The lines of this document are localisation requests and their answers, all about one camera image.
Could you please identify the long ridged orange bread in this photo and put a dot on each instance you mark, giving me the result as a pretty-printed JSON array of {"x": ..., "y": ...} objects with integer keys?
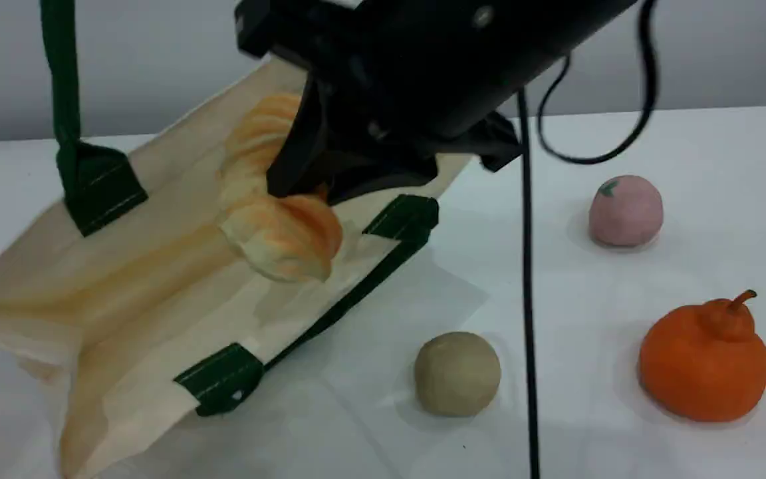
[{"x": 283, "y": 239}]

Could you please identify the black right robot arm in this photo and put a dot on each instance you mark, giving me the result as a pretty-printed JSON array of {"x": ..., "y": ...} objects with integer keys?
[{"x": 542, "y": 33}]

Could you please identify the pink peach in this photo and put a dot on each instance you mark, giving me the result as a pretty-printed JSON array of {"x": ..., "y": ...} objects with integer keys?
[{"x": 626, "y": 213}]

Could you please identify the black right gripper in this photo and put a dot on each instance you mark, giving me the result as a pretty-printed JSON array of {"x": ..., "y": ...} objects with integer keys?
[{"x": 383, "y": 120}]

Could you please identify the beige round ball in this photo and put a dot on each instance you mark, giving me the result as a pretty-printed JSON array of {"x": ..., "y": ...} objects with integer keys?
[{"x": 457, "y": 376}]

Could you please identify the orange tangerine with stem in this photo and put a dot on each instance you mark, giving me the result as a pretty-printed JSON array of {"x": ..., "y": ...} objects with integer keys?
[{"x": 702, "y": 366}]

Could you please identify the black wrist camera silver end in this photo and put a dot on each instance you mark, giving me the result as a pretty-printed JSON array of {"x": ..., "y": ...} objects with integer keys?
[{"x": 276, "y": 26}]

